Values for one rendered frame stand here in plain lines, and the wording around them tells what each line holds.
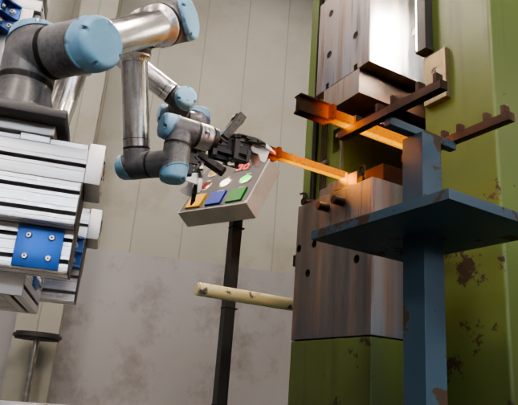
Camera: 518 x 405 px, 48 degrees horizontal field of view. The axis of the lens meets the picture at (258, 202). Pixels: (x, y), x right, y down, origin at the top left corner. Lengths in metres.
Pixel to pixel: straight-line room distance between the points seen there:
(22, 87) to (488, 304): 1.21
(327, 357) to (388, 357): 0.19
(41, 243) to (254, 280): 3.75
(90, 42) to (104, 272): 3.58
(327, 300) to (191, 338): 3.07
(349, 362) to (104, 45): 1.01
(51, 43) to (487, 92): 1.14
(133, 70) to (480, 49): 1.00
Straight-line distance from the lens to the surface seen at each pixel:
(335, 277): 1.72
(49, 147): 1.26
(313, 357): 1.76
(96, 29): 1.29
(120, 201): 4.88
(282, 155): 1.76
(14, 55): 1.37
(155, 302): 4.71
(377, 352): 1.58
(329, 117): 1.34
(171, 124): 1.59
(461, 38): 1.91
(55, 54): 1.31
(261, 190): 2.19
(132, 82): 1.68
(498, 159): 1.66
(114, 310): 4.69
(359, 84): 1.98
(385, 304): 1.61
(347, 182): 1.87
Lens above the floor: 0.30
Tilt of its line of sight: 18 degrees up
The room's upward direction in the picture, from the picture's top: 5 degrees clockwise
